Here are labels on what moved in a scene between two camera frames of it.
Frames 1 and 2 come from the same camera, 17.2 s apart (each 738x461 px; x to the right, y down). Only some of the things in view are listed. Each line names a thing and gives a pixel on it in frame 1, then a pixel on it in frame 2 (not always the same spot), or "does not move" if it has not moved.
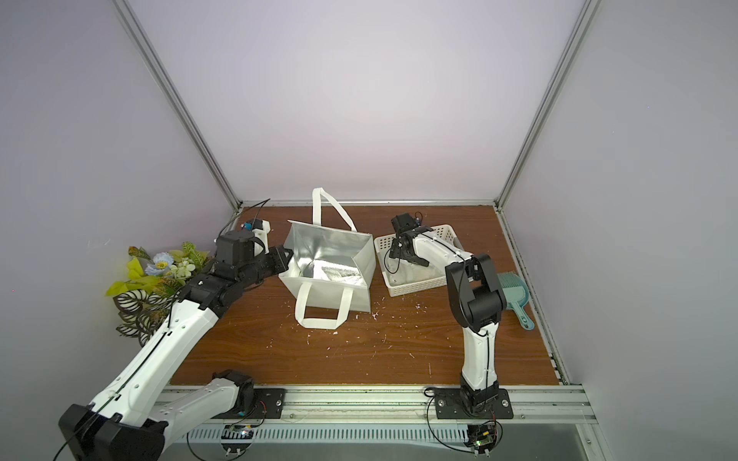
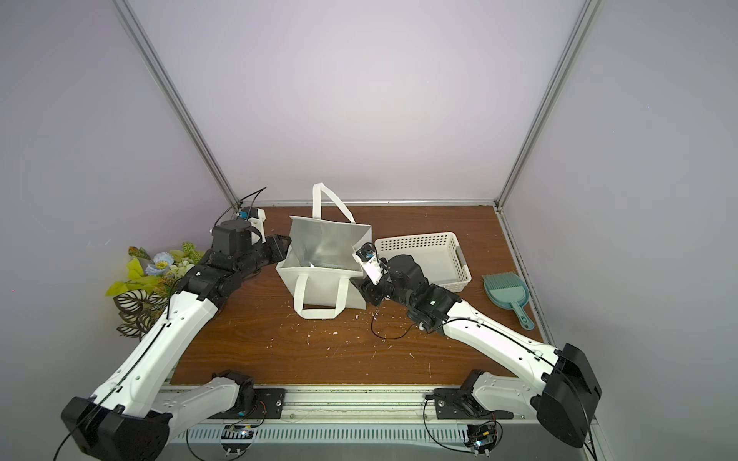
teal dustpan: [515, 291] does not move
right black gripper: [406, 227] → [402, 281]
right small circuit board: [481, 437] does not move
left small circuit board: [236, 431] does not move
